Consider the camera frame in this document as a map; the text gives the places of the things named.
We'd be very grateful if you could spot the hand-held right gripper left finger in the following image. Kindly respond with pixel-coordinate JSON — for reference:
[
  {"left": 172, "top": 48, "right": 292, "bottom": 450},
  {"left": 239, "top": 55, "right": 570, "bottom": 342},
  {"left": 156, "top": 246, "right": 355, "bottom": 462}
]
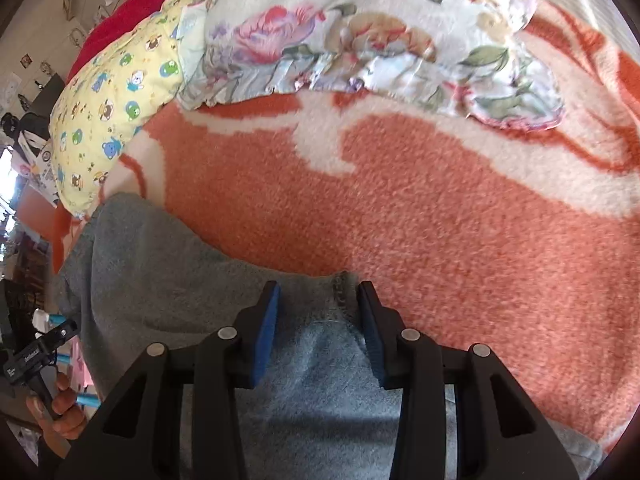
[{"left": 55, "top": 281, "right": 281, "bottom": 480}]

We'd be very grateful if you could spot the striped white bedsheet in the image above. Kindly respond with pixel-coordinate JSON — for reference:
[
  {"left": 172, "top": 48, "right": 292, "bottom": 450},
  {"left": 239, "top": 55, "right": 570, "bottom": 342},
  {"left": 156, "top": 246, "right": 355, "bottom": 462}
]
[{"left": 537, "top": 0, "right": 640, "bottom": 56}]

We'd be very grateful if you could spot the red blanket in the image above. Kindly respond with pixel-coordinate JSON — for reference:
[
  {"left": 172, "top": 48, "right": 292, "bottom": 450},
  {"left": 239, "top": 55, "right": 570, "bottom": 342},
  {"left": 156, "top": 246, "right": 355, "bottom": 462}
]
[{"left": 65, "top": 0, "right": 183, "bottom": 83}]

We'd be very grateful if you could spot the floral quilt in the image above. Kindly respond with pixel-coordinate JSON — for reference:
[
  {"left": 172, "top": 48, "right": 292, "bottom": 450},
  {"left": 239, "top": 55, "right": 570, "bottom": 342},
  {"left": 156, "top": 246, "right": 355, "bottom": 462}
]
[{"left": 177, "top": 0, "right": 566, "bottom": 131}]

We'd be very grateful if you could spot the dark screen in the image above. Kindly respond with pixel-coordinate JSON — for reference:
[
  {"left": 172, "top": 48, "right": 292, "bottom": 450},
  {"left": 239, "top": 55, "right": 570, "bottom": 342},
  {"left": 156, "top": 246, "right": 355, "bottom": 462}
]
[{"left": 31, "top": 74, "right": 67, "bottom": 112}]

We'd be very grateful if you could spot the orange and white blanket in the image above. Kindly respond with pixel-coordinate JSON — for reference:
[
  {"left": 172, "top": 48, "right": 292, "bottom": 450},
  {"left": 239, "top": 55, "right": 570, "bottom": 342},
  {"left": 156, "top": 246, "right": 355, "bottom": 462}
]
[{"left": 50, "top": 0, "right": 640, "bottom": 456}]

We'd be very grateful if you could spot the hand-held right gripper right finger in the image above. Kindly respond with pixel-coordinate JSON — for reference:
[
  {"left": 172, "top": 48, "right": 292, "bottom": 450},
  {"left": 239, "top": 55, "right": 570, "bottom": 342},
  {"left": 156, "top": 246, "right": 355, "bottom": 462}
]
[{"left": 356, "top": 281, "right": 581, "bottom": 480}]

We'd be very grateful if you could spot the yellow cartoon print pillow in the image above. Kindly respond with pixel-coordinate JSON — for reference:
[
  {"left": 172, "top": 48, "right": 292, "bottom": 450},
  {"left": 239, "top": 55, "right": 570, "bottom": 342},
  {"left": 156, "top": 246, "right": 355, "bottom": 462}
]
[{"left": 50, "top": 0, "right": 236, "bottom": 221}]

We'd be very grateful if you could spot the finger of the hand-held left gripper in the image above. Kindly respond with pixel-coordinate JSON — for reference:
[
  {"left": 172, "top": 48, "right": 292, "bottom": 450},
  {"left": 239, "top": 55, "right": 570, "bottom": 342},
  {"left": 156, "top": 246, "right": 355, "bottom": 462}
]
[{"left": 39, "top": 320, "right": 80, "bottom": 356}]

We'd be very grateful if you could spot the person's left hand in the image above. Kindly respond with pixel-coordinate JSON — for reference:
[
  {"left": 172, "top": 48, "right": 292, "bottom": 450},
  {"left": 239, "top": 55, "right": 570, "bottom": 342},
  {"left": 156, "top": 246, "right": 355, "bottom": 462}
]
[{"left": 26, "top": 370, "right": 101, "bottom": 442}]

